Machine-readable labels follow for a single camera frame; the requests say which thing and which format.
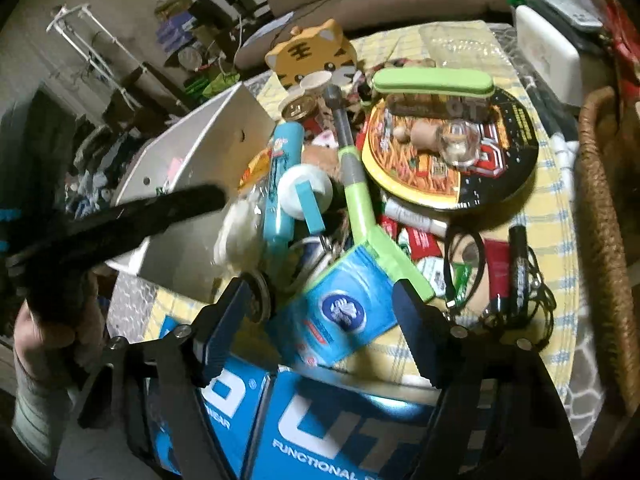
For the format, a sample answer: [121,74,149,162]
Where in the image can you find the small wooden doll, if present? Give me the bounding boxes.
[392,121,441,153]

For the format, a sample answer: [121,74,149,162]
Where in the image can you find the clear plastic tray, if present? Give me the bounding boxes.
[420,22,506,68]

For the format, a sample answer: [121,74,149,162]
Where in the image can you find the round metal tin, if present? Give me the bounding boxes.
[240,270,273,318]

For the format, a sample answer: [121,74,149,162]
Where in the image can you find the grey remote control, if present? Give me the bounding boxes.
[532,0,603,31]

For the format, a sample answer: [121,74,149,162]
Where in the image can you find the black cord loop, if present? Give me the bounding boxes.
[444,227,488,311]

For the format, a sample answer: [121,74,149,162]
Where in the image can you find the brown wicker basket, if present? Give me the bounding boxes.
[577,86,640,416]

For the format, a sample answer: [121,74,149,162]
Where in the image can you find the person's left forearm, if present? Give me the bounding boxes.
[9,352,76,467]

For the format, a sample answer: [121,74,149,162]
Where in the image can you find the yellow tiger-shaped case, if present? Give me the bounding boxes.
[264,19,360,92]

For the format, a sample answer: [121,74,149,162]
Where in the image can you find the white plastic bag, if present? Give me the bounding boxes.
[214,185,266,276]

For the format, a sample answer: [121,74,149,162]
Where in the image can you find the beige sofa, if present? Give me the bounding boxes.
[235,0,556,68]

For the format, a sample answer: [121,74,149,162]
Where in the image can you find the small metal can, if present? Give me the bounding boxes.
[280,97,318,123]

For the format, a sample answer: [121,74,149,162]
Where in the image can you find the round instant noodle bowl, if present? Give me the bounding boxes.
[361,87,540,211]

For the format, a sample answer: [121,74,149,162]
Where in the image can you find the white lidded container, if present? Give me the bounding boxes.
[514,5,583,106]

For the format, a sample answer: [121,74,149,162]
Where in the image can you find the green pencil case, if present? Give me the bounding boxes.
[371,67,497,98]

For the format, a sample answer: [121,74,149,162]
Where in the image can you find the person's left hand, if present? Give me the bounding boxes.
[12,270,107,392]

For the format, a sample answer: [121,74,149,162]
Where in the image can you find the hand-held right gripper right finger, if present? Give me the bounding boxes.
[391,280,583,480]

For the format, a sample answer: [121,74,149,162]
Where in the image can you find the small beige paper cup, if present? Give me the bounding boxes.
[300,71,335,96]

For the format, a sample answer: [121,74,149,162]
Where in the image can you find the blue printed cardboard box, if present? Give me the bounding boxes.
[145,315,441,480]

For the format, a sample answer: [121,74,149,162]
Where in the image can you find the green grey telescopic stick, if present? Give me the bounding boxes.
[322,84,437,303]

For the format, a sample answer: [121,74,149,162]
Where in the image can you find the small clear glass cup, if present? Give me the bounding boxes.
[437,120,483,166]

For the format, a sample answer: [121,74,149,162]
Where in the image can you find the teal tube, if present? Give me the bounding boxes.
[263,122,305,256]

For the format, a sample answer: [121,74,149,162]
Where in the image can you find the yellow checked cloth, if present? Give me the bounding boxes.
[150,20,581,411]

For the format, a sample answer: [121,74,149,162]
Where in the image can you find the white cardboard box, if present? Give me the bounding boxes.
[107,81,281,306]

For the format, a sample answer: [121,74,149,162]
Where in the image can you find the green clothes pile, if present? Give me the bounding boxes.
[185,72,241,98]

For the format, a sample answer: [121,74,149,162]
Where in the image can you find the blue wet wipes packet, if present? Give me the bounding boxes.
[265,245,421,368]

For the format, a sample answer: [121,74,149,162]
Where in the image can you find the white clothes rack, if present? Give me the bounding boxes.
[46,4,151,111]

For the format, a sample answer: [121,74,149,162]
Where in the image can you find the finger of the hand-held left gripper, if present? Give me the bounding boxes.
[5,184,228,281]

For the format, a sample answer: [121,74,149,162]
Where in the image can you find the black marker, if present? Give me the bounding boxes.
[507,225,532,311]

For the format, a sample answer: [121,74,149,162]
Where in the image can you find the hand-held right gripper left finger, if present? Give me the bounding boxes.
[75,276,258,480]

